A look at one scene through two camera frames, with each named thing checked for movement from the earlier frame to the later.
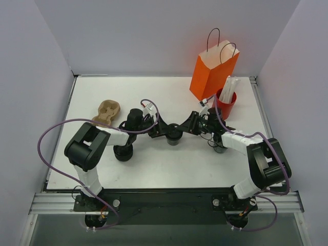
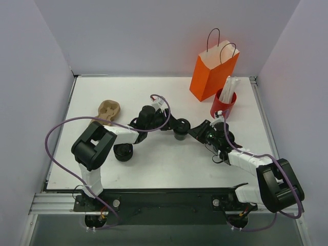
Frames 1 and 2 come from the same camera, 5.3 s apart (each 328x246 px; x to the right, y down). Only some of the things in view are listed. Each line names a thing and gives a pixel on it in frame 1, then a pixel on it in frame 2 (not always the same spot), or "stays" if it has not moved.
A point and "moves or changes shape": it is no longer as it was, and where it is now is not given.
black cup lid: x=173 y=132 moves or changes shape
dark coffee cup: x=173 y=142 -> x=180 y=136
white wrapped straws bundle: x=227 y=93 stays
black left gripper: x=155 y=129 -> x=166 y=120
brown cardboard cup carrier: x=107 y=109 stays
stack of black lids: x=123 y=153 stays
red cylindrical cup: x=225 y=108 stays
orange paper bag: x=213 y=67 stays
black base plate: x=164 y=206 stays
